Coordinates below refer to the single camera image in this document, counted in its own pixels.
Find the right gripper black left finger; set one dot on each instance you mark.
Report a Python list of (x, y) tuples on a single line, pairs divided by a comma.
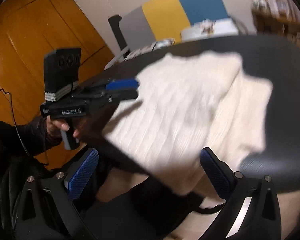
[(46, 209)]

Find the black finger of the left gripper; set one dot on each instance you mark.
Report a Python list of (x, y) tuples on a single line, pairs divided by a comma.
[(123, 84), (122, 95)]

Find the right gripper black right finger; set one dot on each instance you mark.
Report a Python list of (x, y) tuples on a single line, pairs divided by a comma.
[(251, 209)]

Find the white knitted sweater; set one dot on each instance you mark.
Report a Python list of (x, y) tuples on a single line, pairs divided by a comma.
[(184, 105)]

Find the person's left hand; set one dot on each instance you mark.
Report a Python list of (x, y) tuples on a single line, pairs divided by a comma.
[(55, 126)]

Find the grey patterned pillow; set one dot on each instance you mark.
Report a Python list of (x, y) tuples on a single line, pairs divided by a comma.
[(126, 54)]

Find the black leather table pad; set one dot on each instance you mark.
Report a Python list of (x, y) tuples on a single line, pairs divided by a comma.
[(265, 56)]

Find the grey yellow blue headboard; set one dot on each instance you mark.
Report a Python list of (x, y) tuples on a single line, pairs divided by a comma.
[(156, 20)]

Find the white printed pillow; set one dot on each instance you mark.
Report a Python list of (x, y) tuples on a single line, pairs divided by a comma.
[(209, 29)]

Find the wooden desk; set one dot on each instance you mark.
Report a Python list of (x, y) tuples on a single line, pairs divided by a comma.
[(276, 17)]

